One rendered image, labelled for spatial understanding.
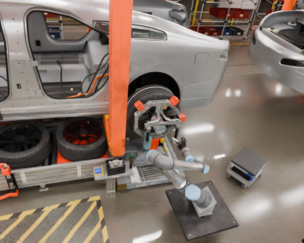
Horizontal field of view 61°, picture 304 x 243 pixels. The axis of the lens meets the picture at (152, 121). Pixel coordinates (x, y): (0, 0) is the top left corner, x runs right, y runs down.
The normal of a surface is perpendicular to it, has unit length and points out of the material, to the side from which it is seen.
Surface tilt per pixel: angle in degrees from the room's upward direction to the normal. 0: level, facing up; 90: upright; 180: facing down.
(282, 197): 0
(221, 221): 0
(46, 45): 88
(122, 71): 90
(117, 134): 90
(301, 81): 100
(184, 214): 0
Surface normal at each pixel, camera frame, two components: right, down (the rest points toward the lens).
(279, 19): 0.25, 0.22
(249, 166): 0.11, -0.78
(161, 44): 0.29, 0.44
